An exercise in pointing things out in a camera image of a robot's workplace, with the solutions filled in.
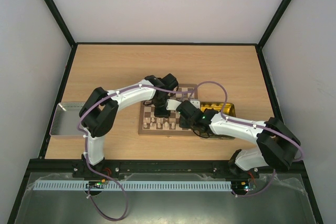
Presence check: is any wooden chess board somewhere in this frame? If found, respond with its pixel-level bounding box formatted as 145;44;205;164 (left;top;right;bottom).
138;83;199;137

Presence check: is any yellow tin tray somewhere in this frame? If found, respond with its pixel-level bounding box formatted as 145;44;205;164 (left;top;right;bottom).
199;102;236;140

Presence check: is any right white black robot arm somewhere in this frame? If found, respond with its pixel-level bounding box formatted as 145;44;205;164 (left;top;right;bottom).
167;99;302;178

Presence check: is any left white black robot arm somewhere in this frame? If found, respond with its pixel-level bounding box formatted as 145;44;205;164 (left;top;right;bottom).
78;73;178;166

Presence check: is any silver metal tray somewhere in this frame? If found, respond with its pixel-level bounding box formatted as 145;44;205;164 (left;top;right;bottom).
49;102;84;138

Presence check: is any clear plastic sheet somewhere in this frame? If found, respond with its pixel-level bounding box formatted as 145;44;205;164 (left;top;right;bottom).
14;173;315;223

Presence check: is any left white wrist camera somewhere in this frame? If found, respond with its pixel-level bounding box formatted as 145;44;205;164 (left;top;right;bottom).
166;99;181;111

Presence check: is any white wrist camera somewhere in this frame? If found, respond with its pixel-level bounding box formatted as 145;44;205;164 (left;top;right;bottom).
190;99;201;109
166;99;181;111

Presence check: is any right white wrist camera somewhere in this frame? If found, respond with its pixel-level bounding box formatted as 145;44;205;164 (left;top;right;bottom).
190;99;201;109

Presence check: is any grey slotted cable duct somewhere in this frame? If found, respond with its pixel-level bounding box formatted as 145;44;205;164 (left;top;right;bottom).
33;180;232;191

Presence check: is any black aluminium frame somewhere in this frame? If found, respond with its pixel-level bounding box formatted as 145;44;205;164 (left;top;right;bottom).
8;0;323;223

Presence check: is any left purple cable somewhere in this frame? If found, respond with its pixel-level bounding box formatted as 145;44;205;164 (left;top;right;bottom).
76;83;197;221

